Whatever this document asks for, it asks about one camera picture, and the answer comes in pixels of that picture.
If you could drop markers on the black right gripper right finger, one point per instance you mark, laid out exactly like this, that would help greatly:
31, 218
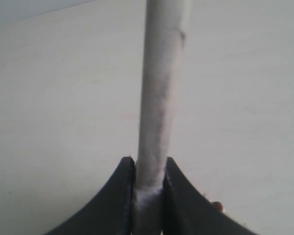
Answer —
187, 212

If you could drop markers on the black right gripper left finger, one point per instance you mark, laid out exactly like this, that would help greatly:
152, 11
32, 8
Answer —
109, 211

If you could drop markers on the red beans and rice pile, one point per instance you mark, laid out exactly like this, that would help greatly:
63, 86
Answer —
216, 204

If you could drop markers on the wooden paint brush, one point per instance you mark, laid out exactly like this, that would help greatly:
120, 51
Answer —
165, 38

